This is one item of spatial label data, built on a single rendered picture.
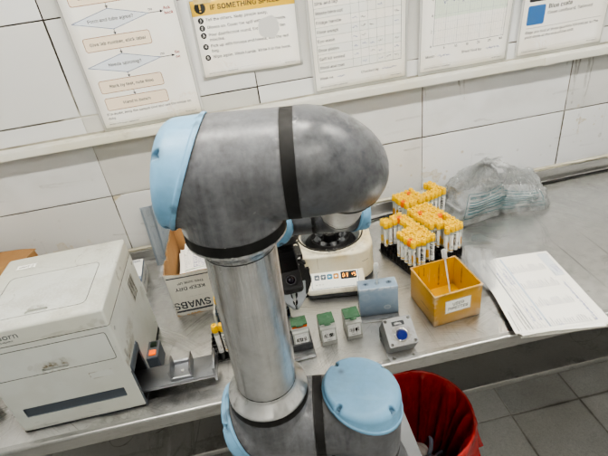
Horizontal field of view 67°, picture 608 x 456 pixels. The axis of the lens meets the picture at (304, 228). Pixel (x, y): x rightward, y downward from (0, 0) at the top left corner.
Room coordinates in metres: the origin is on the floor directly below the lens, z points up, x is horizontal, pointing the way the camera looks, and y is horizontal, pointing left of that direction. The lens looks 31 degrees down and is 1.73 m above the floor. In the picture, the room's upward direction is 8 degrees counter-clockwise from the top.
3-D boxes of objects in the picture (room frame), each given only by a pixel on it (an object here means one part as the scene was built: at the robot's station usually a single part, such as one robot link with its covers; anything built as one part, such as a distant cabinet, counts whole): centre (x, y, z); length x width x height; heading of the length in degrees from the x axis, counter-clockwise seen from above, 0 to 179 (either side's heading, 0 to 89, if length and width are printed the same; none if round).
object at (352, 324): (0.86, -0.08, 0.91); 0.05 x 0.04 x 0.07; 6
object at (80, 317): (0.85, 0.56, 1.03); 0.31 x 0.27 x 0.30; 96
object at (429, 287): (0.91, -0.34, 0.93); 0.13 x 0.13 x 0.10; 10
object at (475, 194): (1.36, -0.59, 0.97); 0.26 x 0.17 x 0.19; 109
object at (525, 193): (1.37, -0.76, 0.94); 0.20 x 0.17 x 0.14; 78
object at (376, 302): (0.92, -0.16, 0.92); 0.10 x 0.07 x 0.10; 88
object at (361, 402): (0.45, -0.04, 1.12); 0.13 x 0.12 x 0.14; 86
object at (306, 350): (0.83, 0.05, 0.89); 0.09 x 0.05 x 0.04; 6
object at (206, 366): (0.77, 0.36, 0.92); 0.21 x 0.07 x 0.05; 96
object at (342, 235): (1.16, -0.07, 0.97); 0.15 x 0.15 x 0.07
